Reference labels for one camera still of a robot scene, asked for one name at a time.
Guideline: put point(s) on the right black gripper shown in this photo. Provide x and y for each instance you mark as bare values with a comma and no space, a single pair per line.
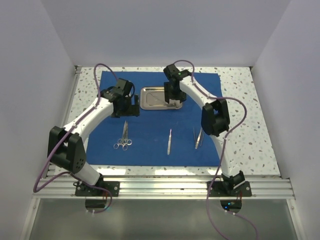
182,96

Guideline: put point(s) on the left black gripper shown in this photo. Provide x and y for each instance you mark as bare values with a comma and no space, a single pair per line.
132,110

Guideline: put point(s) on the silver instrument tray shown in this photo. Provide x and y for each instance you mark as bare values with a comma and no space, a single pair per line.
153,98

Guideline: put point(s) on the steel surgical forceps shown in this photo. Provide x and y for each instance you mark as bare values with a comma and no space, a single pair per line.
118,144

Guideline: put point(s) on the steel surgical scissors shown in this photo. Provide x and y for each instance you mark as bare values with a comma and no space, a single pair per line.
126,140

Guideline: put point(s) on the steel hemostat clamp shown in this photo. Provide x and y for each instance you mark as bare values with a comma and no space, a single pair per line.
125,147

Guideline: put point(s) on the blue surgical drape cloth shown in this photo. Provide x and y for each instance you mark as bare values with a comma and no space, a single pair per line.
149,133

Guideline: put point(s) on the steel scalpel handle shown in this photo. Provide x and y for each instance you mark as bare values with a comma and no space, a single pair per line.
175,104
169,142

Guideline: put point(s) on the thin steel tweezers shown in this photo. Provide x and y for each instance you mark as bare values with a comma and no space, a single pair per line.
202,137
194,133

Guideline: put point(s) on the broad steel tweezers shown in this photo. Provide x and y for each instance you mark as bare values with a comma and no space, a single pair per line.
198,138

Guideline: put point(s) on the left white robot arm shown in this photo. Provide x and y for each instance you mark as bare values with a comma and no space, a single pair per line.
66,144

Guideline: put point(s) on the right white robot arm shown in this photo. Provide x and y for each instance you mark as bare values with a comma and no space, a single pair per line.
215,119

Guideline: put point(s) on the aluminium left side rail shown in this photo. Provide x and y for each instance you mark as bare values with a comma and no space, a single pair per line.
67,104

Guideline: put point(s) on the aluminium rail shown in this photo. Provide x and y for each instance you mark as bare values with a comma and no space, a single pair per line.
67,104
171,188

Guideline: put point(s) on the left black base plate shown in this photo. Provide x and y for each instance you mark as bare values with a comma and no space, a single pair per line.
82,190

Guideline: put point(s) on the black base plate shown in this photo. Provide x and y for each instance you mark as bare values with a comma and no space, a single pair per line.
82,190
246,187

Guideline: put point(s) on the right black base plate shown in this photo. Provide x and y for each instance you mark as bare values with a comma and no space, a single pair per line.
246,187

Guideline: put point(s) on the aluminium front rail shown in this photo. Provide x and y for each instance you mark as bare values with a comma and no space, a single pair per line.
171,188

